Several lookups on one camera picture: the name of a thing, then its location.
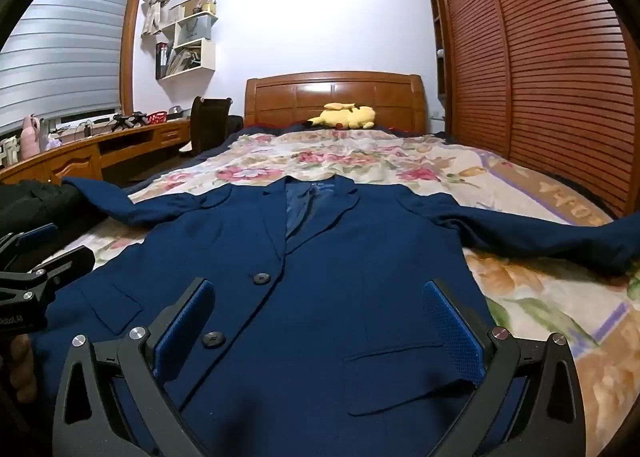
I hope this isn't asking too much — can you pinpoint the dark wooden chair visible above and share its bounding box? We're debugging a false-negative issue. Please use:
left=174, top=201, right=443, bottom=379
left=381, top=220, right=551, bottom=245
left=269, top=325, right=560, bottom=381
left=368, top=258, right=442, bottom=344
left=180, top=96, right=233, bottom=155

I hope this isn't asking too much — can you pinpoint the person's left hand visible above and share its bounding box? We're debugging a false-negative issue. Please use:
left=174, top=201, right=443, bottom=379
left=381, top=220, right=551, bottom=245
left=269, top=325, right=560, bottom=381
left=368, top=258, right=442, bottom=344
left=10, top=334, right=39, bottom=404

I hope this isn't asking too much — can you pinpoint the wooden window frame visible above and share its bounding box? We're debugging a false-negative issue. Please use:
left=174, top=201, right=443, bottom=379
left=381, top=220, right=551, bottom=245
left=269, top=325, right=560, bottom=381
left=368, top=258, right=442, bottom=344
left=75, top=0, right=148, bottom=113

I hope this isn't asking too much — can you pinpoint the pink thermos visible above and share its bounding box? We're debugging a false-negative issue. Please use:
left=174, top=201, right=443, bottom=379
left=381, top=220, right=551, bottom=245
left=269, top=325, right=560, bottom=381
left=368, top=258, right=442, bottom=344
left=20, top=114, right=41, bottom=158

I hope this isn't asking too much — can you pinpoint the navy blue blazer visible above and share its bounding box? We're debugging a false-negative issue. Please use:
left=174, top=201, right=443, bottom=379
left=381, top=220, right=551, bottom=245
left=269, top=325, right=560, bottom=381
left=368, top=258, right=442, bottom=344
left=32, top=176, right=640, bottom=457

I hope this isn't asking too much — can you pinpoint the wooden louvered wardrobe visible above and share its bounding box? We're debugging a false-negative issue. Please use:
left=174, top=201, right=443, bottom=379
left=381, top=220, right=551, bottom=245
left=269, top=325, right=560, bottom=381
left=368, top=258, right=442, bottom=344
left=422, top=0, right=638, bottom=218

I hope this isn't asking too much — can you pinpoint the tied beige curtain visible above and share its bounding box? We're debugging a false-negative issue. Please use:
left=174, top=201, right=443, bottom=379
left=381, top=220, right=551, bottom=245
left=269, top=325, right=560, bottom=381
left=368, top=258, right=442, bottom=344
left=141, top=0, right=188, bottom=38

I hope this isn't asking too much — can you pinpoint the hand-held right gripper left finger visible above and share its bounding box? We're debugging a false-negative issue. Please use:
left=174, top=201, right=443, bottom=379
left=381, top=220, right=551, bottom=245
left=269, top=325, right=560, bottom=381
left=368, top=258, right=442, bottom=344
left=51, top=278, right=221, bottom=457

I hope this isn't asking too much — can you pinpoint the black folded garment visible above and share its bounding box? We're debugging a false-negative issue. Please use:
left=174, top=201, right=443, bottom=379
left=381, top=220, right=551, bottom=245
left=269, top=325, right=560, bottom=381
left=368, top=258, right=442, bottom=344
left=0, top=180, right=108, bottom=270

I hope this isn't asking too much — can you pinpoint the wooden bed headboard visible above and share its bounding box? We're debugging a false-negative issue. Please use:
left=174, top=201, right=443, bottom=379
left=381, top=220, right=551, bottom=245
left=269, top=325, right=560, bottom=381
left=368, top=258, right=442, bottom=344
left=244, top=71, right=427, bottom=135

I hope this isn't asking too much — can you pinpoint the yellow plush toy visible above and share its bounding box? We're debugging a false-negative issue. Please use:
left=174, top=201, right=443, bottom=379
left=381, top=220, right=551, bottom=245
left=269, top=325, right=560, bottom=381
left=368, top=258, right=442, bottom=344
left=306, top=101, right=377, bottom=130

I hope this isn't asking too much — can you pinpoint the white paper bag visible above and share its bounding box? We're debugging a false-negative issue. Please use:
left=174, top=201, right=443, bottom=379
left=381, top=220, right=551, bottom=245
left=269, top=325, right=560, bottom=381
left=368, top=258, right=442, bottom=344
left=176, top=16, right=213, bottom=45

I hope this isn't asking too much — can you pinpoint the grey window blind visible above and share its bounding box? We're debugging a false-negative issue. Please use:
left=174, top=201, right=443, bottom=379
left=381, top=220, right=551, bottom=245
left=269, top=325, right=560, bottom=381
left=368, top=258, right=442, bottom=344
left=0, top=0, right=136, bottom=133

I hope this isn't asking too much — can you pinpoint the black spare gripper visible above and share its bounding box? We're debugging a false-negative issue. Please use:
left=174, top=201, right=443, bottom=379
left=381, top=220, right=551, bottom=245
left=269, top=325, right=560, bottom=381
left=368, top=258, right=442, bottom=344
left=111, top=112, right=148, bottom=130

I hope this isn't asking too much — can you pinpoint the white wall shelf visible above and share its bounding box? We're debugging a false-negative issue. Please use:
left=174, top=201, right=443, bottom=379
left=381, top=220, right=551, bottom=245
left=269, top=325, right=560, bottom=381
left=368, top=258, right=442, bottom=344
left=156, top=0, right=219, bottom=81

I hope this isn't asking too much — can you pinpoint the floral blanket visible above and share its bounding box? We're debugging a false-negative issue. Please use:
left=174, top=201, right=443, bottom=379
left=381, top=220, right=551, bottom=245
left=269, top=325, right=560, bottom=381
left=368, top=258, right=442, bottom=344
left=65, top=130, right=640, bottom=457

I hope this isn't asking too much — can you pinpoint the stack of books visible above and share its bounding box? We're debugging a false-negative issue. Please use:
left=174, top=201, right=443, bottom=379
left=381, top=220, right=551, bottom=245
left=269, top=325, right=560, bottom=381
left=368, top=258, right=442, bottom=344
left=167, top=47, right=203, bottom=75

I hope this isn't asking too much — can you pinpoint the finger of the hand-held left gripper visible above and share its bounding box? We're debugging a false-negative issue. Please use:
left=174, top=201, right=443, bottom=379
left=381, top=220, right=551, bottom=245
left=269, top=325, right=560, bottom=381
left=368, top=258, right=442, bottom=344
left=0, top=246, right=96, bottom=310
left=0, top=222, right=61, bottom=263

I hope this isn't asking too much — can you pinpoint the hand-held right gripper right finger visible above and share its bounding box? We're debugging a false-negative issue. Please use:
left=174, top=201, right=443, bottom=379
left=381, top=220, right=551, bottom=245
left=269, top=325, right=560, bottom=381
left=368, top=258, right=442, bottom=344
left=421, top=278, right=586, bottom=457

